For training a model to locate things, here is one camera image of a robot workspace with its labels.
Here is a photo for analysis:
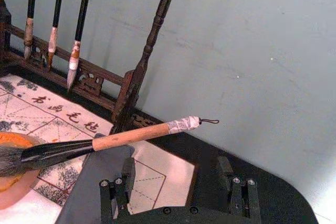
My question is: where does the dark carved wooden brush rack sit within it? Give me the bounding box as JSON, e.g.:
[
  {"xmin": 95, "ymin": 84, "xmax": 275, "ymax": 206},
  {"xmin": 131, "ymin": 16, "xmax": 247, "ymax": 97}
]
[{"xmin": 0, "ymin": 0, "xmax": 182, "ymax": 135}]

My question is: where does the pale dish with orange paint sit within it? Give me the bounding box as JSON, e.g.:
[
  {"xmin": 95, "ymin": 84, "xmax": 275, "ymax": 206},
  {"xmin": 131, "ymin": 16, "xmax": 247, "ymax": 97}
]
[{"xmin": 0, "ymin": 131, "xmax": 40, "ymax": 209}]

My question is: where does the thin black brush grey tip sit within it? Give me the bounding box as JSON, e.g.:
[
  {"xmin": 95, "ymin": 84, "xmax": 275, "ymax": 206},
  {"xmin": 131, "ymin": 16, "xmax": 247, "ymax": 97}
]
[{"xmin": 23, "ymin": 0, "xmax": 38, "ymax": 61}]

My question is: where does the dark grey flat slab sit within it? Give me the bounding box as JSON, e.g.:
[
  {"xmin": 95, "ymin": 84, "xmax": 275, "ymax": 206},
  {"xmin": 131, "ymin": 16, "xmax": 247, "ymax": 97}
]
[{"xmin": 54, "ymin": 133, "xmax": 135, "ymax": 224}]

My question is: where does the thin black brush brown tip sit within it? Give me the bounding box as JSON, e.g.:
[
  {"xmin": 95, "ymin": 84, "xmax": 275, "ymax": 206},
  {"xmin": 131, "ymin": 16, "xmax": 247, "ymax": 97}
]
[{"xmin": 46, "ymin": 0, "xmax": 67, "ymax": 71}]

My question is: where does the white printed calligraphy felt mat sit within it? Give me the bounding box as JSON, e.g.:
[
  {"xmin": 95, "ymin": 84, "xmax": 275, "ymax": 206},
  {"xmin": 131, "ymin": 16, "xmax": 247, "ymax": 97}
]
[{"xmin": 0, "ymin": 73, "xmax": 196, "ymax": 224}]

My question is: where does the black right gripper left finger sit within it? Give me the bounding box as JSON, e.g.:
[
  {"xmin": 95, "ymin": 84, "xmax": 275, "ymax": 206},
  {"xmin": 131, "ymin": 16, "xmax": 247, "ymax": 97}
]
[{"xmin": 99, "ymin": 157, "xmax": 136, "ymax": 220}]

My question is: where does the thin black brush white tip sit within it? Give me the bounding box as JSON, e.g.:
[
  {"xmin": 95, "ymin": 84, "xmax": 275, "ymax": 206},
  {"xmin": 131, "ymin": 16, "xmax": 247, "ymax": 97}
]
[{"xmin": 66, "ymin": 0, "xmax": 95, "ymax": 92}]

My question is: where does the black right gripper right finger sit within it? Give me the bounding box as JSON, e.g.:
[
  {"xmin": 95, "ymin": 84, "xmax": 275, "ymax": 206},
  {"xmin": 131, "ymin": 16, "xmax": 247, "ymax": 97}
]
[{"xmin": 216, "ymin": 156, "xmax": 261, "ymax": 220}]

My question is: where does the large brush wooden handle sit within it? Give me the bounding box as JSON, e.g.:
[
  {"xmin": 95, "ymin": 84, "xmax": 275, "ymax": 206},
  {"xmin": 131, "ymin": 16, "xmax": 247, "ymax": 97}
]
[{"xmin": 0, "ymin": 115, "xmax": 220, "ymax": 178}]

